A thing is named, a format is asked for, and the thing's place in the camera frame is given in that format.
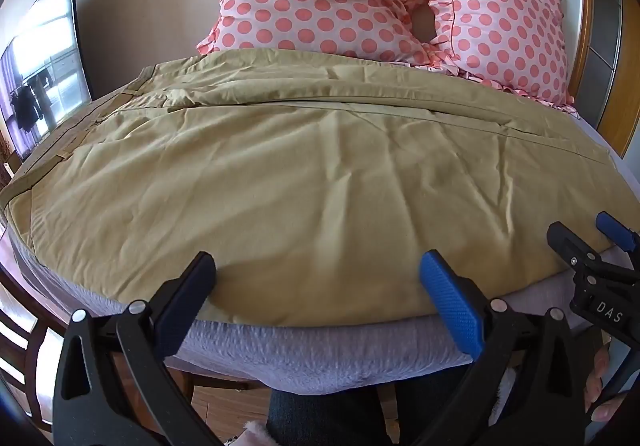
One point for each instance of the person's right hand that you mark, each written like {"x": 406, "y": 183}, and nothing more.
{"x": 602, "y": 391}

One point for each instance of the khaki pants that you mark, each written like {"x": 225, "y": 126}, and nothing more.
{"x": 280, "y": 206}

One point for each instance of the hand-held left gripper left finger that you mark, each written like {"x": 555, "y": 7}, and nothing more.
{"x": 186, "y": 295}

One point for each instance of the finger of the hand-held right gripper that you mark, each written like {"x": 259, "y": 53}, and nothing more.
{"x": 616, "y": 232}
{"x": 567, "y": 241}

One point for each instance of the wall mirror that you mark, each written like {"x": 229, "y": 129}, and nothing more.
{"x": 42, "y": 71}

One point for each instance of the pink fluffy slipper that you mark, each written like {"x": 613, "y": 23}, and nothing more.
{"x": 252, "y": 433}

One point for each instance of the dark wooden chair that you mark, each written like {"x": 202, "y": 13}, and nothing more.
{"x": 20, "y": 341}

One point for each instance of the person's legs in jeans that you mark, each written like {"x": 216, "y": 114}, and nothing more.
{"x": 325, "y": 416}

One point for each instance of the lavender bed sheet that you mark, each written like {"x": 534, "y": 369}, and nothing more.
{"x": 300, "y": 353}

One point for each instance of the wooden headboard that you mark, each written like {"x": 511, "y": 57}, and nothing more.
{"x": 600, "y": 26}

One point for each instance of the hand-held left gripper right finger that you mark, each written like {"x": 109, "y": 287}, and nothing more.
{"x": 451, "y": 297}

